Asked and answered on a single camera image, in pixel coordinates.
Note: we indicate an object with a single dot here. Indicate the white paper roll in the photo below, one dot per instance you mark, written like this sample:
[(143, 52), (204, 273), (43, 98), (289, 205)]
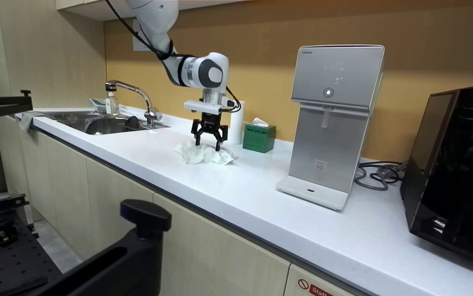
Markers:
[(235, 125)]

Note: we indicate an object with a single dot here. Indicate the white towel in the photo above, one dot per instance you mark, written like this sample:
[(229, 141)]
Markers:
[(202, 153)]

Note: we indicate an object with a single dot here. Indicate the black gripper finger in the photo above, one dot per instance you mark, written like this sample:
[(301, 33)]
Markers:
[(219, 144), (196, 139)]

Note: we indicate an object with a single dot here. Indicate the stainless steel sink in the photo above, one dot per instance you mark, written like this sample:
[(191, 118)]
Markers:
[(99, 123)]

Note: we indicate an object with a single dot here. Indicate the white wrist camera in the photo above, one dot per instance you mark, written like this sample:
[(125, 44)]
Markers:
[(207, 107)]

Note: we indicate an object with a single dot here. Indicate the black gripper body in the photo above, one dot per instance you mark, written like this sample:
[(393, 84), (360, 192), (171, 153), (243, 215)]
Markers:
[(209, 123)]

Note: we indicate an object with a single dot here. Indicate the black microwave oven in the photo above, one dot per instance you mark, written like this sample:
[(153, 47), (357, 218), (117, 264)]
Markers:
[(437, 185)]

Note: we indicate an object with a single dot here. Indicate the green tissue box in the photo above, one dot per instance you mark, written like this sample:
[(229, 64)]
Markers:
[(258, 136)]

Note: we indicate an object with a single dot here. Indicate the red warning sticker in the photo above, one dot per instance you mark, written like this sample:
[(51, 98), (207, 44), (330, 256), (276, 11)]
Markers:
[(311, 287)]

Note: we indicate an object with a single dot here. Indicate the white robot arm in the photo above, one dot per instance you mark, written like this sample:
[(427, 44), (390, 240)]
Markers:
[(207, 72)]

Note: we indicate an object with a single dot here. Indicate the silver water dispenser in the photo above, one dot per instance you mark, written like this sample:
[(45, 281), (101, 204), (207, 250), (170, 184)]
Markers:
[(335, 87)]

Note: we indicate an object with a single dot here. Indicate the white wall outlet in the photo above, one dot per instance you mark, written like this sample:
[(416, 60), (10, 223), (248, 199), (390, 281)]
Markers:
[(140, 42)]

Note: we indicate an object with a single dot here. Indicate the chrome sink faucet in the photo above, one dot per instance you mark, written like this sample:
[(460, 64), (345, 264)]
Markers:
[(150, 110)]

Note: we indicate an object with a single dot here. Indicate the clear soap bottle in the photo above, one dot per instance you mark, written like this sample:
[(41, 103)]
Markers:
[(110, 103)]

